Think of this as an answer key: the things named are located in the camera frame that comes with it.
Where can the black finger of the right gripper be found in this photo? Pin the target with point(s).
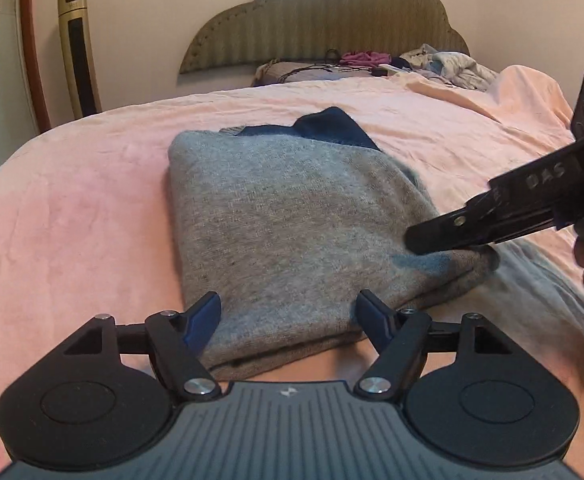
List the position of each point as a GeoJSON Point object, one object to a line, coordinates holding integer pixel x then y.
{"type": "Point", "coordinates": [479, 222]}

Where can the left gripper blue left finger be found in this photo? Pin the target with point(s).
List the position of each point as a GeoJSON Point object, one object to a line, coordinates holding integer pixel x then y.
{"type": "Point", "coordinates": [176, 340]}

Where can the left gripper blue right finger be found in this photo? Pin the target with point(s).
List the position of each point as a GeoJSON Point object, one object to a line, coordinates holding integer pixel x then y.
{"type": "Point", "coordinates": [399, 338]}

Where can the grey navy sequin sweater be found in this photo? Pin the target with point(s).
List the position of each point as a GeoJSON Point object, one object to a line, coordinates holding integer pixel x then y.
{"type": "Point", "coordinates": [288, 225]}

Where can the crumpled white grey clothes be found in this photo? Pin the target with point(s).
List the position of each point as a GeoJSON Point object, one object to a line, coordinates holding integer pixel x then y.
{"type": "Point", "coordinates": [454, 68]}

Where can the pink bed blanket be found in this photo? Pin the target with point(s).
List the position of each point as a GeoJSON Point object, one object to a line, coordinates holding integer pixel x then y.
{"type": "Point", "coordinates": [84, 221]}

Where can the magenta garment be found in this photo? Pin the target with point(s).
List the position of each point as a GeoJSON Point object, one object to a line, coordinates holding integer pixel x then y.
{"type": "Point", "coordinates": [370, 59]}

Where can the olive quilted headboard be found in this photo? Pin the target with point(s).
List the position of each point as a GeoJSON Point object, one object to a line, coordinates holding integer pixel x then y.
{"type": "Point", "coordinates": [306, 30]}

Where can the gold tower fan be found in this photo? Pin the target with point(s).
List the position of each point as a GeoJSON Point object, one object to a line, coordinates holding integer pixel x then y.
{"type": "Point", "coordinates": [77, 58]}

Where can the brown wooden door frame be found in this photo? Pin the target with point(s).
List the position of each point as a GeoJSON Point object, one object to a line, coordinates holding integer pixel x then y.
{"type": "Point", "coordinates": [31, 66]}

